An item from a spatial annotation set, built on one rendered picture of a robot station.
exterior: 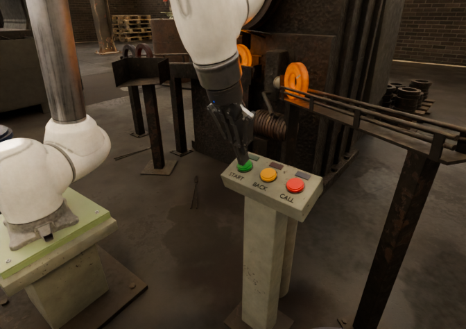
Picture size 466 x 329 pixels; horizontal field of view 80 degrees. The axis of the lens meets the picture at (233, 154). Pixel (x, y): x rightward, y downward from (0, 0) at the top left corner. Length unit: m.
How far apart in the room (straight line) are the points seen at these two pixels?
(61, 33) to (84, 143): 0.33
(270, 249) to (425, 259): 0.91
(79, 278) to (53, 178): 0.37
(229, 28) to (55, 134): 0.70
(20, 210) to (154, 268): 0.58
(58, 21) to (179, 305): 1.00
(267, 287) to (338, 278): 0.48
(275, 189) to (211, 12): 0.41
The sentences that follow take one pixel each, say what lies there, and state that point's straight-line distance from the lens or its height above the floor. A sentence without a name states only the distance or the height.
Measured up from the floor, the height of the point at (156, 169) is 0.01.
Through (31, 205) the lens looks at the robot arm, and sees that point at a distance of 0.98.
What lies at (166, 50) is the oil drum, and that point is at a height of 0.48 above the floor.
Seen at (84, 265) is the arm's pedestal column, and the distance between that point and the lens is 1.14.
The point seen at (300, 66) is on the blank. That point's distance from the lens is 1.20.
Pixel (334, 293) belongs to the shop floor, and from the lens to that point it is 1.27.
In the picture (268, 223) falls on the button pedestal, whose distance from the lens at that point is 0.74.
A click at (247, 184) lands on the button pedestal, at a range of 0.70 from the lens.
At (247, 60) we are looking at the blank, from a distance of 1.56.
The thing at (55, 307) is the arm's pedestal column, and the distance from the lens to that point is 1.18.
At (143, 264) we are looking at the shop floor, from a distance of 1.35.
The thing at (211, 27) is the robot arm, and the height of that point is 0.95.
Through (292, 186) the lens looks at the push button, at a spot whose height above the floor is 0.61.
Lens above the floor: 0.97
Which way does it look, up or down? 27 degrees down
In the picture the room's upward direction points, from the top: straight up
